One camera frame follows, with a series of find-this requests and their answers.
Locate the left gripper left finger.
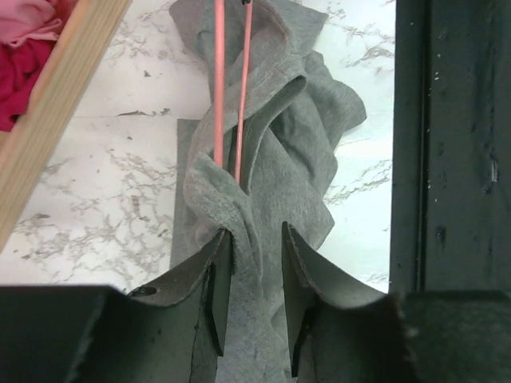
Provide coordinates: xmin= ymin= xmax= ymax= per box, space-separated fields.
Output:
xmin=1 ymin=231 xmax=232 ymax=382

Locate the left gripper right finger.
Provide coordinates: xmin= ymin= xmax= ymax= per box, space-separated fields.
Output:
xmin=282 ymin=223 xmax=510 ymax=382

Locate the grey t-shirt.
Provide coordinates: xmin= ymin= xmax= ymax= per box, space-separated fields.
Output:
xmin=178 ymin=1 xmax=366 ymax=382

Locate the pink wire hanger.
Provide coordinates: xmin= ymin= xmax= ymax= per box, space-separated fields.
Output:
xmin=213 ymin=0 xmax=253 ymax=188

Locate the magenta t-shirt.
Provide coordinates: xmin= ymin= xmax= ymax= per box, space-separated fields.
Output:
xmin=1 ymin=39 xmax=55 ymax=132

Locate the pink t-shirt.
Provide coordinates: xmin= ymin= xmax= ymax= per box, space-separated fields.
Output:
xmin=1 ymin=0 xmax=77 ymax=47

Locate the wooden clothes rack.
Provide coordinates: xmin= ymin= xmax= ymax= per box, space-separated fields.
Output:
xmin=1 ymin=0 xmax=130 ymax=244

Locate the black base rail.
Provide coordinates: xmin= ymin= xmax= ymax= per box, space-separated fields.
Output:
xmin=390 ymin=1 xmax=510 ymax=292

